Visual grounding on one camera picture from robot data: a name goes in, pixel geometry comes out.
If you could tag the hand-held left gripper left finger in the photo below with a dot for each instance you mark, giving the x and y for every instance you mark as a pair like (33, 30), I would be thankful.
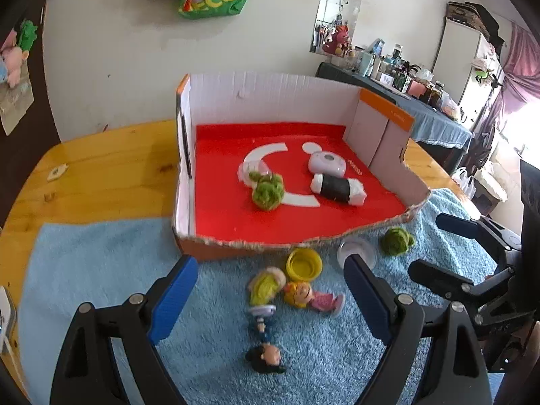
(171, 303)

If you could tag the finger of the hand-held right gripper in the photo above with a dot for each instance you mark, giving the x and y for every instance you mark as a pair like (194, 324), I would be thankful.
(460, 225)
(438, 276)

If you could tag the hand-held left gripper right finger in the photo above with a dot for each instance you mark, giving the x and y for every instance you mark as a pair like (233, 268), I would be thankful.
(367, 303)

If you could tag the clear plastic cup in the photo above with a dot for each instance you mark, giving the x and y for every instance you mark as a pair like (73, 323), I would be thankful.
(249, 166)
(358, 249)

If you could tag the blond girl figurine pink dress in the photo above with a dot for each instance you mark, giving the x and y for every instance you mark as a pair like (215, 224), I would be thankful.
(310, 297)

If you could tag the yellow plastic cup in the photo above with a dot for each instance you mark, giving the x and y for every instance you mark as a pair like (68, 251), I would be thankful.
(303, 263)

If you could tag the yellow-green figurine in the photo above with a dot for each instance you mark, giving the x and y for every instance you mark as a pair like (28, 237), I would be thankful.
(265, 287)

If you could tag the dark-haired boy figurine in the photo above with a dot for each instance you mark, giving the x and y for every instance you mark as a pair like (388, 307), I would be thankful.
(263, 356)

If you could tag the black roll with white tissue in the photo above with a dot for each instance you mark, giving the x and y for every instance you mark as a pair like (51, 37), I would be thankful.
(337, 187)

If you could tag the pink round case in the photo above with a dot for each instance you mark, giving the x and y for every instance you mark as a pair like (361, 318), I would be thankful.
(327, 162)

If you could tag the orange cardboard box red bottom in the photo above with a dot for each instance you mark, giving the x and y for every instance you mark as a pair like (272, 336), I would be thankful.
(236, 105)

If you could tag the white plastic bag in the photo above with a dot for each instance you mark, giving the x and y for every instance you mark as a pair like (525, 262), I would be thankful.
(464, 181)

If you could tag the white frilled cloth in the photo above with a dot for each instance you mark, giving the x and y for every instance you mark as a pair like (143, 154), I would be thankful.
(491, 183)

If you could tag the light blue fluffy towel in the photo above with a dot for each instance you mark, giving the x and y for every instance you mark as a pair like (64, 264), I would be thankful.
(105, 261)

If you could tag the side table with grey cloth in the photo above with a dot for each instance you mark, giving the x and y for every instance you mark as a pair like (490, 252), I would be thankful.
(430, 126)

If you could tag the green toy on fridge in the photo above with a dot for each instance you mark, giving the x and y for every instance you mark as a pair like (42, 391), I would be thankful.
(485, 76)

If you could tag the purple curtain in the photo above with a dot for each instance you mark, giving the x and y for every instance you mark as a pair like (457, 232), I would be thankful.
(519, 71)

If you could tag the white round device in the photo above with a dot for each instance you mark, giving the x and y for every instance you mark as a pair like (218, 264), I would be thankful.
(6, 316)

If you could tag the white fridge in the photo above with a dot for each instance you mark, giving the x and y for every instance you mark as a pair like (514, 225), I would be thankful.
(460, 59)

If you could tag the small beige tag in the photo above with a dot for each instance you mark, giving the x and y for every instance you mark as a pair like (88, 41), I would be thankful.
(57, 172)

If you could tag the dark wicker basket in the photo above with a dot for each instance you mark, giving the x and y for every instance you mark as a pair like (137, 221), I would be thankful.
(472, 14)

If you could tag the pink rabbit plush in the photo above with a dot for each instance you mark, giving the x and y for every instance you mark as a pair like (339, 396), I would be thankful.
(337, 40)

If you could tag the beige hanging paper bag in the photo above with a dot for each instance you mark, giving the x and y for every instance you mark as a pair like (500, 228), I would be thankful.
(14, 105)

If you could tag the pink plush toy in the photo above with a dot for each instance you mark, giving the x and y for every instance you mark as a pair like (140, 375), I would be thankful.
(10, 65)

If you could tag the green plush toy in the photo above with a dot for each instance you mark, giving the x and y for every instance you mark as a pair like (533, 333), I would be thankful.
(27, 33)

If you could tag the wall mirror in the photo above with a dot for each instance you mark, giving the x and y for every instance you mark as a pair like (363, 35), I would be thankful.
(337, 0)

